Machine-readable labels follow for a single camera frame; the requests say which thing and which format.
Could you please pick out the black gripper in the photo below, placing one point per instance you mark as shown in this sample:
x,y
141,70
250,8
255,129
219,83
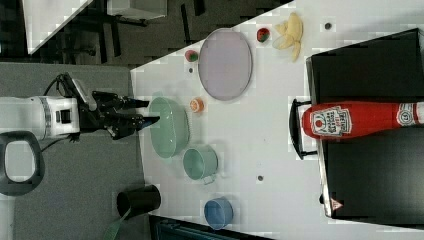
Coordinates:
x,y
106,116

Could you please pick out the red ketchup bottle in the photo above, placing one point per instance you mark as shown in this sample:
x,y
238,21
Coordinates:
x,y
352,119

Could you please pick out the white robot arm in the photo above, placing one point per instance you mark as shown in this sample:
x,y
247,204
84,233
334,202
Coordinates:
x,y
26,122

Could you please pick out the black toaster oven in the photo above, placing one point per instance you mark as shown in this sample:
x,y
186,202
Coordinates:
x,y
377,178

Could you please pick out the green perforated colander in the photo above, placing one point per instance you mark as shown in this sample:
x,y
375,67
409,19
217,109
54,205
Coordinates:
x,y
170,134

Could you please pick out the orange slice toy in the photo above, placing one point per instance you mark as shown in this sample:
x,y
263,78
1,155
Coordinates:
x,y
197,105

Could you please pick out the pink green strawberry toy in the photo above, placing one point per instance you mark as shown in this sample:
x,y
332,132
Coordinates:
x,y
191,55

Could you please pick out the green mug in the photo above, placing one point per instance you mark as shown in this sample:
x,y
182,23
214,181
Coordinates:
x,y
201,163

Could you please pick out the grey round plate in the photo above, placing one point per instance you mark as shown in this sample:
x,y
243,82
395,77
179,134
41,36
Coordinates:
x,y
225,64

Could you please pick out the blue cup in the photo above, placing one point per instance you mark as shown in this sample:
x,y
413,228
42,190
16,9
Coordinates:
x,y
218,213

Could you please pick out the white side table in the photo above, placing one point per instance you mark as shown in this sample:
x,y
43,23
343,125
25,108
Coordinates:
x,y
44,18

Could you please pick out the red strawberry toy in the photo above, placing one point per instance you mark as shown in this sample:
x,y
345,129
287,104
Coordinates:
x,y
262,35

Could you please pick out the peeled banana toy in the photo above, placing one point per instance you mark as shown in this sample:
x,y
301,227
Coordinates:
x,y
290,34

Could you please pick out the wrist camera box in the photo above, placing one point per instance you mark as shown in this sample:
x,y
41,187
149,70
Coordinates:
x,y
81,91

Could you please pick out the black cylinder post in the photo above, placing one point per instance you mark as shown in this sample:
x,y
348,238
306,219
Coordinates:
x,y
138,201

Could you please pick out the green handled tool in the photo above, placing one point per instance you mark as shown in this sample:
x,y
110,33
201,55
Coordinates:
x,y
112,231

